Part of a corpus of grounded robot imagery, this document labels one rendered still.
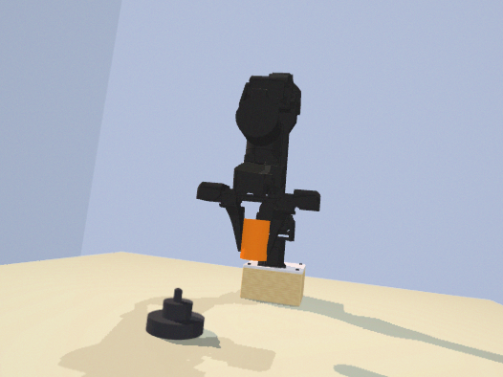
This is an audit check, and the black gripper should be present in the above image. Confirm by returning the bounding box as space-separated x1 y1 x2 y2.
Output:
196 149 320 255

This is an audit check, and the orange knob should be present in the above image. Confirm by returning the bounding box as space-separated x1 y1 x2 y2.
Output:
240 218 270 261

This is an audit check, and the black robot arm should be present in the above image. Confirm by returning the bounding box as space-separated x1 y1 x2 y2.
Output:
232 73 301 269

